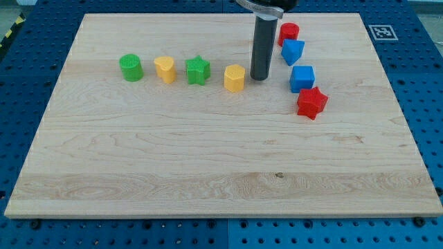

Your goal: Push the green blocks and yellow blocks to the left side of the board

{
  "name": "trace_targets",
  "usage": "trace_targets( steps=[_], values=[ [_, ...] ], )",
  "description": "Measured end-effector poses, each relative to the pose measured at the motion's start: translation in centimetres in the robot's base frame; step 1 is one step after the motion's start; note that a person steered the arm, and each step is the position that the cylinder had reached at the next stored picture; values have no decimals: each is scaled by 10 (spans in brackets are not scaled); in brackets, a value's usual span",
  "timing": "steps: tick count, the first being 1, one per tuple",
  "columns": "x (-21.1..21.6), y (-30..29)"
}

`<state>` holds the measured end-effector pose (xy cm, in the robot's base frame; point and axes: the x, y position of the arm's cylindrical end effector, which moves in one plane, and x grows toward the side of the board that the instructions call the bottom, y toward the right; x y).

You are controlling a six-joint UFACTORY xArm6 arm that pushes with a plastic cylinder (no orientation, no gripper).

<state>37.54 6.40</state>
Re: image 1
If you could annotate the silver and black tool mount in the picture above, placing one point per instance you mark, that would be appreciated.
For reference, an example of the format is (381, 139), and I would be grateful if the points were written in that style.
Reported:
(269, 8)

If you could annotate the light wooden board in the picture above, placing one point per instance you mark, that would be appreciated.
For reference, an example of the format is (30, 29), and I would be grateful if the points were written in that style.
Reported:
(107, 148)

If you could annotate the green cylinder block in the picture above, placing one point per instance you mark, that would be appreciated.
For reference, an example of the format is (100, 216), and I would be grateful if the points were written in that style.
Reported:
(130, 65)

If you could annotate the red cylinder block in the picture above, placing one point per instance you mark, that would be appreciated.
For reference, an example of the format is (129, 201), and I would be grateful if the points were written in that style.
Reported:
(288, 30)

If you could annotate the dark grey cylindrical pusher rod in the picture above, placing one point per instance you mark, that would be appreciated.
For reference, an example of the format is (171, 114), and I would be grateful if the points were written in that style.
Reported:
(263, 42)

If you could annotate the green star block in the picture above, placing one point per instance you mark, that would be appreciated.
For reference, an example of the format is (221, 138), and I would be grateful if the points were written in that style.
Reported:
(197, 70)

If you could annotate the blue cube block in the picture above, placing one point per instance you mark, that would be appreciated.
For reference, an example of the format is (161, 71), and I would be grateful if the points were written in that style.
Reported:
(302, 77)

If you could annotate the yellow heart block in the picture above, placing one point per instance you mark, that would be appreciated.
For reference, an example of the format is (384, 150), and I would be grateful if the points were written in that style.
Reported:
(165, 69)

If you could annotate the yellow hexagon block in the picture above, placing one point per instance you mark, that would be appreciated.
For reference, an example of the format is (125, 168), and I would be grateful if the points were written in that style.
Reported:
(234, 77)

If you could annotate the blue triangular block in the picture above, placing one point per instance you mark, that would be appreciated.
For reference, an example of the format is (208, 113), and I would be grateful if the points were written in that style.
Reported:
(292, 50)

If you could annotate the black yellow hazard tape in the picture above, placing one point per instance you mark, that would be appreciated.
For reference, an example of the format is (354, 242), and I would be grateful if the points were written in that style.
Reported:
(13, 31)

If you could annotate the white fiducial marker tag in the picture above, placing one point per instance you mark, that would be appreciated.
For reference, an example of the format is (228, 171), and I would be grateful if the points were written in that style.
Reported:
(382, 32)

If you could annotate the red star block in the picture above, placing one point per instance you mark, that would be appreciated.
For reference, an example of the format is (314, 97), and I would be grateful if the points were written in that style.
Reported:
(311, 102)

